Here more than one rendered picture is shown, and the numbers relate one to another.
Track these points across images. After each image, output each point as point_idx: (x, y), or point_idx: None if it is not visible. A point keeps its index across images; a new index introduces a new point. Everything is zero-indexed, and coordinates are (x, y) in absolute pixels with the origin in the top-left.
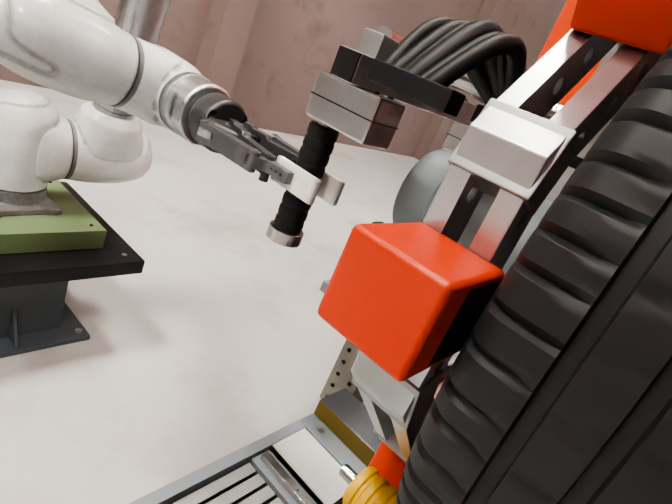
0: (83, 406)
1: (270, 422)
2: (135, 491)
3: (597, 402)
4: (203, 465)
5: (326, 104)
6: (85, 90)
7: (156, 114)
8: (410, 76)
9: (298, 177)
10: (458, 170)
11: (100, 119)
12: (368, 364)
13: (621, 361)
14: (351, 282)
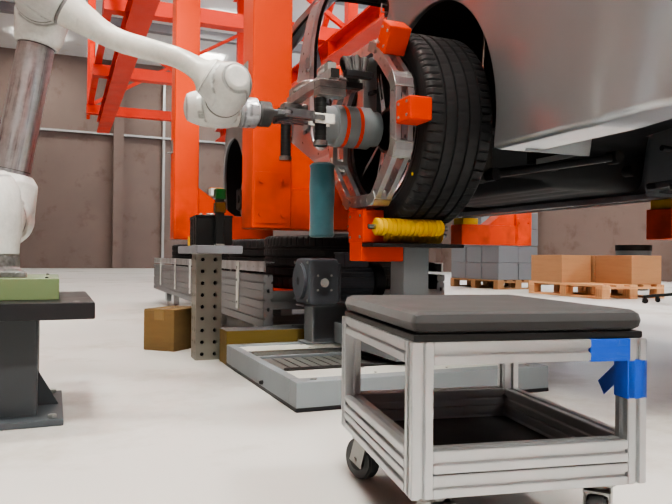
0: (149, 397)
1: (209, 369)
2: (241, 391)
3: (451, 108)
4: (233, 381)
5: (327, 88)
6: (243, 106)
7: (237, 118)
8: (360, 71)
9: (326, 116)
10: (398, 86)
11: (25, 179)
12: (399, 144)
13: (450, 100)
14: (415, 106)
